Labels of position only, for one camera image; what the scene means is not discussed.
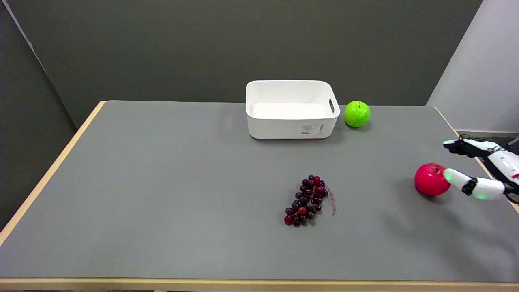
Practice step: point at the red apple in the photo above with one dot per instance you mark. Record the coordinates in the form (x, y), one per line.
(430, 180)

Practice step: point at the white plastic storage bin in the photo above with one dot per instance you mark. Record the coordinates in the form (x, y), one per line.
(290, 109)

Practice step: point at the green apple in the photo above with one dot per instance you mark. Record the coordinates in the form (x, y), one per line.
(357, 114)

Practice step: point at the dark purple grape bunch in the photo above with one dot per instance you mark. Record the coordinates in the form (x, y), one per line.
(306, 201)

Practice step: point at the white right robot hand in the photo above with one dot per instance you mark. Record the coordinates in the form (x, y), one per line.
(496, 162)

